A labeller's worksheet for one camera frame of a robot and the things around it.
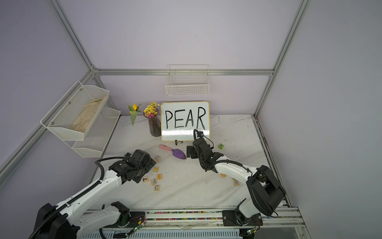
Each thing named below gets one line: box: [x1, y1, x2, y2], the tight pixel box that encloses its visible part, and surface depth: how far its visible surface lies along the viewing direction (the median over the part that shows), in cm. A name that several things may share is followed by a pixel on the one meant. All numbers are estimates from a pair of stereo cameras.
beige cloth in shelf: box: [70, 95, 106, 133], surface depth 81 cm
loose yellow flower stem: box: [128, 103, 144, 126], surface depth 92 cm
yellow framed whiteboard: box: [160, 101, 211, 142], surface depth 103 cm
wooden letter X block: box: [231, 177, 241, 186], surface depth 87 cm
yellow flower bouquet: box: [143, 101, 160, 119], surface depth 92 cm
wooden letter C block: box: [153, 184, 161, 192], surface depth 85 cm
